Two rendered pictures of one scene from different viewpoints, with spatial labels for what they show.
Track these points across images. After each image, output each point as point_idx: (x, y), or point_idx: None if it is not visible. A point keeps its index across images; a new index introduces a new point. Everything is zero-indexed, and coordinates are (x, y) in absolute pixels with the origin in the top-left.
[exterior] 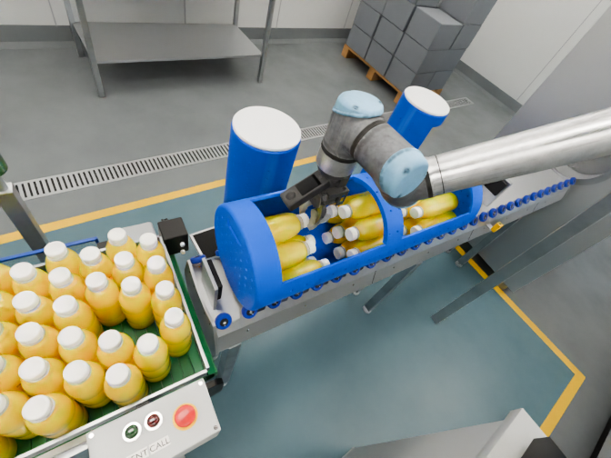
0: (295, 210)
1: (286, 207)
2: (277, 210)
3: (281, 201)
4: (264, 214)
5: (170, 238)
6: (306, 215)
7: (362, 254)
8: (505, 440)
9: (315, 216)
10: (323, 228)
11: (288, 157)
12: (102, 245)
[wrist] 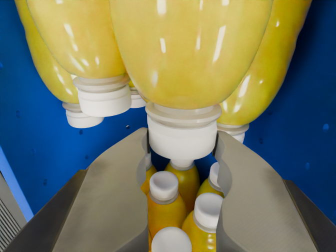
0: (272, 134)
1: (295, 115)
2: (305, 85)
3: (331, 106)
4: (323, 32)
5: None
6: (181, 157)
7: (25, 214)
8: None
9: (72, 218)
10: (209, 160)
11: None
12: None
